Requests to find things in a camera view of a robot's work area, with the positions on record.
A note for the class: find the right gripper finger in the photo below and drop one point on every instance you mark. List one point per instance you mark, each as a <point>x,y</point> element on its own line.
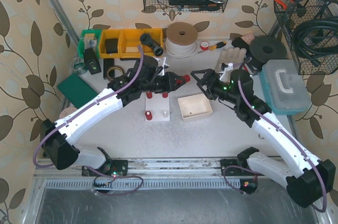
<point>204,71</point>
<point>204,88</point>

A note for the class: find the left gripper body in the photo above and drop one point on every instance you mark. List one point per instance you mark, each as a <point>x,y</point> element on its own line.
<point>169,81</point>

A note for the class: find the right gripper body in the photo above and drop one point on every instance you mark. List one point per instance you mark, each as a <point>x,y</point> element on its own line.
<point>206,84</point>

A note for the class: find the white spring tray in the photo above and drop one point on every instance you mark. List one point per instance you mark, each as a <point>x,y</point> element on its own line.
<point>194,107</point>

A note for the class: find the white peg base plate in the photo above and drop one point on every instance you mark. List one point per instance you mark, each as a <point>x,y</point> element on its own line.
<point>159,107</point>

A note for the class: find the beige work glove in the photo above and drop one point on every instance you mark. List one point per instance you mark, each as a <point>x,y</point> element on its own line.
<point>231,55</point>

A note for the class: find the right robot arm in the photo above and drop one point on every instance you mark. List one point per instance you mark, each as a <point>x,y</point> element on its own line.
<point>304,175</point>

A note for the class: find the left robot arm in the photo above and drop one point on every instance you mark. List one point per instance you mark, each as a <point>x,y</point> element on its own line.
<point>59,138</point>

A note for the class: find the red white tape roll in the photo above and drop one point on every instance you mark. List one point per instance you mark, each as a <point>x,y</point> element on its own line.
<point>204,45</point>

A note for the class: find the yellow black screwdriver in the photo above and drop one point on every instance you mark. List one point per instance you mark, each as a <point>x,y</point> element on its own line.
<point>215,46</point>

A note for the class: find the black sanding block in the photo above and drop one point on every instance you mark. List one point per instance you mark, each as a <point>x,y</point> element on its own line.
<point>241,44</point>

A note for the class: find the black pipe fitting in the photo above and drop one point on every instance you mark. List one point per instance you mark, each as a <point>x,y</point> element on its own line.
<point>148,41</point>

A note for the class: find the brown tape roll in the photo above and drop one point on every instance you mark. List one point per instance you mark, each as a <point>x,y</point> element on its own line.
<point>110,73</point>

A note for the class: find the yellow triple bin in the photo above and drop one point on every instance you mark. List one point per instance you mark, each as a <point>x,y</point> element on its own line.
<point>128,41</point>

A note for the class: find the clear teal storage box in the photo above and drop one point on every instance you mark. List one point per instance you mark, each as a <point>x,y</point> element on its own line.
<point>284,90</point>

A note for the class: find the black box in bin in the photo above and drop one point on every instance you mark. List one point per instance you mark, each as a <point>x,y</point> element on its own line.
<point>111,46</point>

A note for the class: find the black battery charger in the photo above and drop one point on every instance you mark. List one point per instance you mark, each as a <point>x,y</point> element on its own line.
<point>91,61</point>

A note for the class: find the green small bin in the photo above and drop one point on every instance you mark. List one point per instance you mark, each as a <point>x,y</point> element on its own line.
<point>89,39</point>

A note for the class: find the round beige power socket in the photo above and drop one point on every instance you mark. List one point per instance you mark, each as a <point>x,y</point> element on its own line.
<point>67,112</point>

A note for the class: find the white cable spool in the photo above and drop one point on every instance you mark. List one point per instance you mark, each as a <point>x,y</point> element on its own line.
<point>181,40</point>

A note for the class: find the black cable spool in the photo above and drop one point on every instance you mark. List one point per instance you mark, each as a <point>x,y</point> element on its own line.
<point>265,48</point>

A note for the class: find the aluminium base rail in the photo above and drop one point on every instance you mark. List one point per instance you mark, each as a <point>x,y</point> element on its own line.
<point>151,174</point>

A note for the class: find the right wire basket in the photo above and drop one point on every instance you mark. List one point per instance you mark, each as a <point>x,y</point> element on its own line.
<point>310,29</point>

